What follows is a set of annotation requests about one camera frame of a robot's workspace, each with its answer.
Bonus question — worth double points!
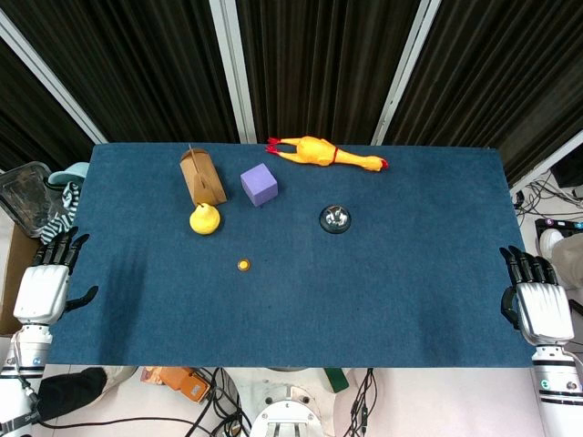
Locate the yellow pear toy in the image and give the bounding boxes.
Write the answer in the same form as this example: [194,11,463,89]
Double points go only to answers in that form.
[189,202,222,236]

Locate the white sneaker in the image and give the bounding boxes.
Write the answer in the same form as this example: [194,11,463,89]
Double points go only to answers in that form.
[539,228,564,259]

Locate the brown cardboard house box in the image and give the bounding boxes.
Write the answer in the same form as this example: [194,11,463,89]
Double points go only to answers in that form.
[179,143,228,207]

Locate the orange power box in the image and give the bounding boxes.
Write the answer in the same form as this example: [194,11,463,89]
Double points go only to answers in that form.
[139,366,212,404]

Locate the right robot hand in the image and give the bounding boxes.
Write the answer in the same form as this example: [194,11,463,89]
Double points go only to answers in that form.
[498,245,576,344]

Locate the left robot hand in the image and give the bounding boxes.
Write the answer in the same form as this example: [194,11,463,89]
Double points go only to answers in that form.
[13,226,99,325]

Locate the yellow rubber chicken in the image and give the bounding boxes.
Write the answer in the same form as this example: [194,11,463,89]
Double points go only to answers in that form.
[265,135,390,174]

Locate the black floor cables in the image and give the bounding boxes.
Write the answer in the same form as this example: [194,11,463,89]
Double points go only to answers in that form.
[511,168,583,219]

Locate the striped cloth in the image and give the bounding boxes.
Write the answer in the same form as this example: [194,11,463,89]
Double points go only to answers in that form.
[39,181,83,245]

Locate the clear plastic tray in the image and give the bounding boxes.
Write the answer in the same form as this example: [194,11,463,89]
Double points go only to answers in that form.
[0,161,65,239]

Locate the teal cap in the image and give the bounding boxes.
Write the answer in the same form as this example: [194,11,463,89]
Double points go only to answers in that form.
[46,161,90,188]

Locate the black cloth bag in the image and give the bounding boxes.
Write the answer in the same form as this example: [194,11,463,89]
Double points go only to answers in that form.
[36,367,108,422]

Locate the purple foam cube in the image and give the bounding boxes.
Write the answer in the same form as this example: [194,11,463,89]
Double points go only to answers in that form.
[240,163,280,208]

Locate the black cable bundle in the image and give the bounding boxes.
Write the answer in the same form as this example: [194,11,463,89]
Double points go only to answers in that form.
[343,367,376,437]

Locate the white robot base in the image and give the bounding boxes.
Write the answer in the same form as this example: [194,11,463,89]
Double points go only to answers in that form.
[227,366,352,437]

